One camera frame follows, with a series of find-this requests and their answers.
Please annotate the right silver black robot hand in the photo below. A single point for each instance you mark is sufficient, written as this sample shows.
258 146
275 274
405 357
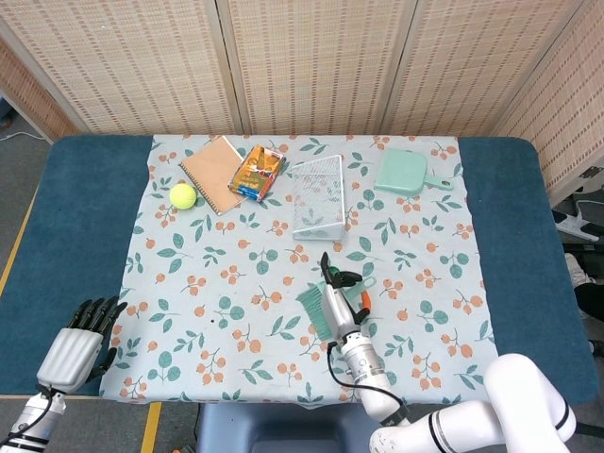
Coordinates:
340 311

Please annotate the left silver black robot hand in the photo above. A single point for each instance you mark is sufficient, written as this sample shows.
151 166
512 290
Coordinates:
71 354

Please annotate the mint green hand broom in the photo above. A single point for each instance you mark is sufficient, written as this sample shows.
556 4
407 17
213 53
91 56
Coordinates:
313 307

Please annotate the green bottle cap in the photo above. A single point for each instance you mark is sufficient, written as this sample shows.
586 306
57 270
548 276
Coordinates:
334 271

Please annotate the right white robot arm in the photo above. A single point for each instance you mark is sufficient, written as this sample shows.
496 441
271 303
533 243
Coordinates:
373 373

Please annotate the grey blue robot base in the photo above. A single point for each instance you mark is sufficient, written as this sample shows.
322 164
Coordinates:
292 429

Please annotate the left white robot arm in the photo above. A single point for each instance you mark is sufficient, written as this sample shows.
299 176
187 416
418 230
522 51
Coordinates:
33 420

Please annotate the floral fruit print tablecloth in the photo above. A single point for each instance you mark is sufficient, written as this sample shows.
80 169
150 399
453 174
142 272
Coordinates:
236 283

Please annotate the white mesh wedge organizer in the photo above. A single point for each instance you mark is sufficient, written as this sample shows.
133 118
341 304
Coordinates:
318 198

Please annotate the dark blue table cover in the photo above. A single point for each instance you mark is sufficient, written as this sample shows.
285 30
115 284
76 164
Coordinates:
71 212

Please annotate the mint green dustpan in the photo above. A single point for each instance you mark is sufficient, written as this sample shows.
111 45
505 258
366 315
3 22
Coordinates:
401 172

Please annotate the orange snack packet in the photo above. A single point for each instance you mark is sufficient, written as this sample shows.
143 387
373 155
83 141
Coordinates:
257 173

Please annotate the brown spiral notebook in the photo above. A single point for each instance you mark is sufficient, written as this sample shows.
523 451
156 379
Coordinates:
214 174

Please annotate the yellow tennis ball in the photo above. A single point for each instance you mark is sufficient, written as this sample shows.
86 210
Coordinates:
183 196

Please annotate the woven bamboo folding screen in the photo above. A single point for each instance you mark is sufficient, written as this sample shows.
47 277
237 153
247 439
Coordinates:
321 66

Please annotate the white power strip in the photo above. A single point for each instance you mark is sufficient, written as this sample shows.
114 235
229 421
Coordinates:
573 226

